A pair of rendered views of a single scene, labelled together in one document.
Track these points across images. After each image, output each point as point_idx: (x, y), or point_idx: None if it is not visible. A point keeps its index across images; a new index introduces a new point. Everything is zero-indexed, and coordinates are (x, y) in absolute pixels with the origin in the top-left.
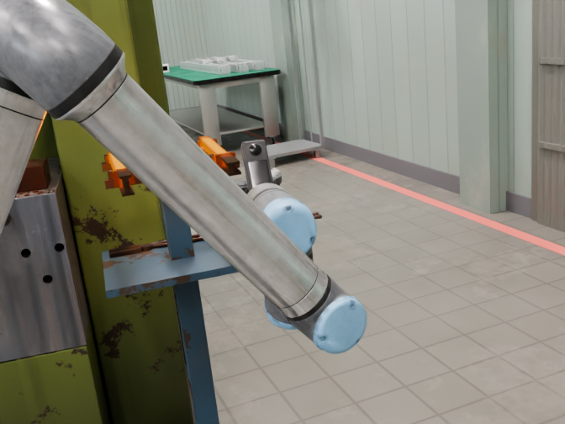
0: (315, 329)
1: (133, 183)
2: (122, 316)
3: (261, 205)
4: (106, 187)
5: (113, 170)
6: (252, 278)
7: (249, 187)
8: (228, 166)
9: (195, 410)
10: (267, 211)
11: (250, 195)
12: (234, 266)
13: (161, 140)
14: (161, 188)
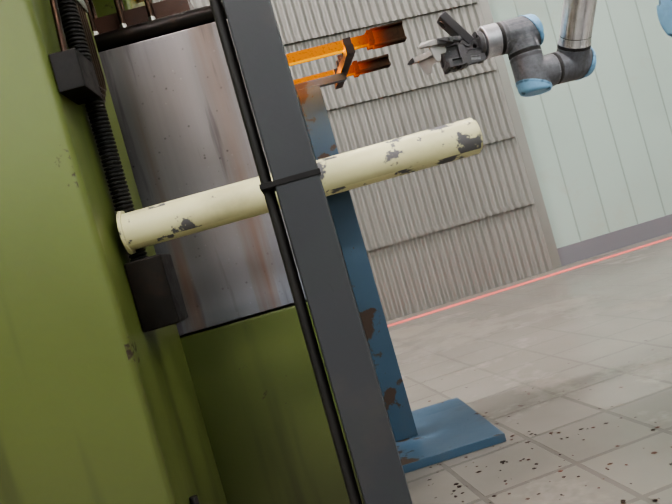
0: (593, 52)
1: (372, 48)
2: None
3: (515, 19)
4: (354, 49)
5: (328, 48)
6: (594, 10)
7: (466, 34)
8: (375, 63)
9: (389, 334)
10: (529, 15)
11: (489, 26)
12: (594, 0)
13: None
14: None
